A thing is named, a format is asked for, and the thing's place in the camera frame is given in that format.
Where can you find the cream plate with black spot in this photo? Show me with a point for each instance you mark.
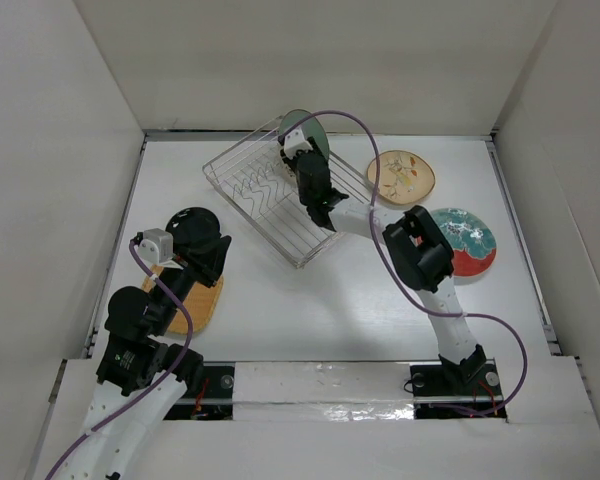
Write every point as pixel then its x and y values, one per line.
pixel 289 165

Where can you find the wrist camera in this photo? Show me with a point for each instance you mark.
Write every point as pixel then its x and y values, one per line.
pixel 155 246
pixel 295 142

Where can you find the wire dish rack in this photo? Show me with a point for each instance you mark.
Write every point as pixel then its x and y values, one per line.
pixel 251 176

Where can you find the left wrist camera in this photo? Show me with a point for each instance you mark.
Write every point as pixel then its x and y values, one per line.
pixel 155 246

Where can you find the black round plate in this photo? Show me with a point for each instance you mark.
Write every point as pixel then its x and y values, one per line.
pixel 193 228

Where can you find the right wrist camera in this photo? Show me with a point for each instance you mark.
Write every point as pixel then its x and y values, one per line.
pixel 295 142

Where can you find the red and teal plate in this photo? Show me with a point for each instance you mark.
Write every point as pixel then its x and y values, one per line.
pixel 472 241

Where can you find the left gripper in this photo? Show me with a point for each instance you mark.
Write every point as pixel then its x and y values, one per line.
pixel 210 261

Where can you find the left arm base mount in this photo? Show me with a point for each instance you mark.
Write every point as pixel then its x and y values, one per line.
pixel 212 401

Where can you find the light blue flower plate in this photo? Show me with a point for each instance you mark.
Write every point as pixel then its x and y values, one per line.
pixel 311 127

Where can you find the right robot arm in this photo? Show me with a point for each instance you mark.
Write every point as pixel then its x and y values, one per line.
pixel 413 248

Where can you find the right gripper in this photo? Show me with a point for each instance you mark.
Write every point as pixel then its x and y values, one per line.
pixel 292 162

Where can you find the beige floral plate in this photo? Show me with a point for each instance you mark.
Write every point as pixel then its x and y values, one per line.
pixel 405 178

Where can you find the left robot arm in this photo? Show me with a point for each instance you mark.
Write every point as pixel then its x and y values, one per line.
pixel 147 365

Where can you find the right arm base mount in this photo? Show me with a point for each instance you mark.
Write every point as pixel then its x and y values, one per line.
pixel 435 397

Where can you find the orange woven oval plate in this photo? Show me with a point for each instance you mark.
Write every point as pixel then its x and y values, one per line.
pixel 200 303

